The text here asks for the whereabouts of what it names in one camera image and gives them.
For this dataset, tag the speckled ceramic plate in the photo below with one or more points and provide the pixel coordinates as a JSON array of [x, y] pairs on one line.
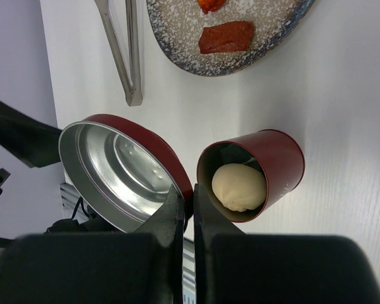
[[177, 26]]

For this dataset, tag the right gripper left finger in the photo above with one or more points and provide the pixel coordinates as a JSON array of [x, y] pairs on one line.
[[98, 266]]

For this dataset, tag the orange red chicken wing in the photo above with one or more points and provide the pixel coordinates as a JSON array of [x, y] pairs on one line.
[[210, 5]]

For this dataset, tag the red sausage bottom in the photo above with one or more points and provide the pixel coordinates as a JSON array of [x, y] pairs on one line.
[[228, 37]]

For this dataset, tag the beige steamed bun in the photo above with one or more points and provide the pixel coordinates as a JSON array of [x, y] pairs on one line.
[[239, 188]]

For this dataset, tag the red tin can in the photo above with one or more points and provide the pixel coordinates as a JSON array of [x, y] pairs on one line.
[[273, 163]]

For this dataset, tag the silver tin lid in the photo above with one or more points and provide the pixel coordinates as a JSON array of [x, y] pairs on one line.
[[122, 170]]

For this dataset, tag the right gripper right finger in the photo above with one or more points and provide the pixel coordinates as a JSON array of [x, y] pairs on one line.
[[235, 267]]

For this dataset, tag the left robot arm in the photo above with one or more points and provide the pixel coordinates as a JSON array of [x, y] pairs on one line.
[[32, 142]]

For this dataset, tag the aluminium mounting rail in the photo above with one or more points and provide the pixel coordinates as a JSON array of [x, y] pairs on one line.
[[114, 240]]

